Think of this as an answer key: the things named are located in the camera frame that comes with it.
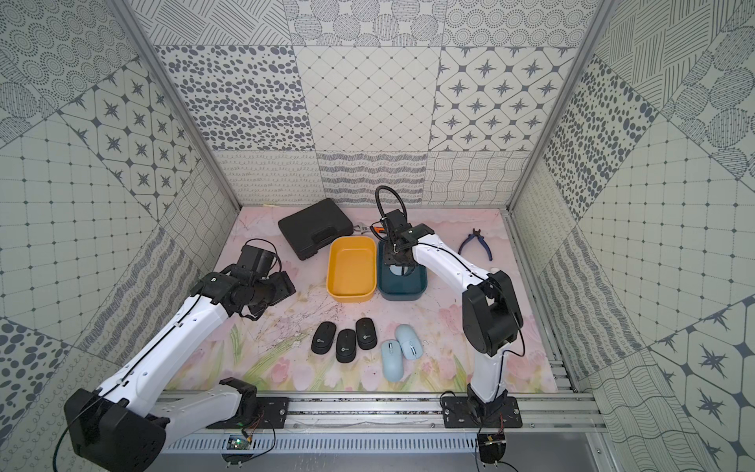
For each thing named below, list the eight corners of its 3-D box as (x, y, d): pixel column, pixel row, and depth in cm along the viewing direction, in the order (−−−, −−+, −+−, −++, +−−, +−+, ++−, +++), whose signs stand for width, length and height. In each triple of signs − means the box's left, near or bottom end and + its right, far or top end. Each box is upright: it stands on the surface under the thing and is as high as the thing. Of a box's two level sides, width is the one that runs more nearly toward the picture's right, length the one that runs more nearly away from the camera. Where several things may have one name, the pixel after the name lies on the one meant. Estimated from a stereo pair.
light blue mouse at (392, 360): (381, 382, 81) (381, 379, 79) (382, 343, 88) (381, 339, 86) (403, 382, 81) (404, 379, 79) (402, 343, 88) (403, 339, 86)
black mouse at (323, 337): (312, 354, 86) (310, 351, 84) (316, 325, 91) (315, 322, 89) (332, 354, 86) (331, 351, 84) (336, 325, 91) (335, 322, 89)
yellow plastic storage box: (322, 303, 96) (318, 293, 91) (331, 247, 111) (328, 236, 106) (376, 303, 96) (375, 294, 91) (378, 247, 111) (377, 236, 106)
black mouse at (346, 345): (335, 362, 84) (334, 359, 82) (339, 332, 90) (337, 328, 88) (355, 362, 84) (354, 359, 82) (357, 332, 90) (356, 328, 88)
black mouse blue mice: (355, 349, 87) (354, 346, 84) (357, 321, 92) (356, 318, 90) (376, 349, 87) (376, 346, 84) (377, 321, 92) (377, 318, 90)
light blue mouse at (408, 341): (407, 363, 84) (408, 360, 82) (392, 331, 90) (392, 328, 88) (425, 355, 86) (426, 352, 83) (408, 324, 92) (409, 320, 90)
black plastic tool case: (302, 263, 104) (299, 256, 101) (279, 227, 115) (276, 220, 112) (356, 234, 113) (356, 227, 110) (330, 203, 124) (329, 196, 120)
